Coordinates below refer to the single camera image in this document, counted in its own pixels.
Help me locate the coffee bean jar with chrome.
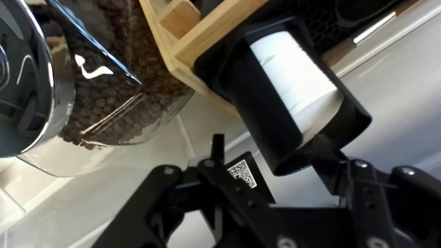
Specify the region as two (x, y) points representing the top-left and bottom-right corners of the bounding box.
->
(0, 0), (196, 177)

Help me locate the wooden stand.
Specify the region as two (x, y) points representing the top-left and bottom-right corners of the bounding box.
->
(136, 0), (273, 115)

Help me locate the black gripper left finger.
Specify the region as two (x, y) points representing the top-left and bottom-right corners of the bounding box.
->
(91, 133), (300, 248)

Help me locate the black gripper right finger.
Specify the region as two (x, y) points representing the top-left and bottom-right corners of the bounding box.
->
(314, 136), (441, 248)

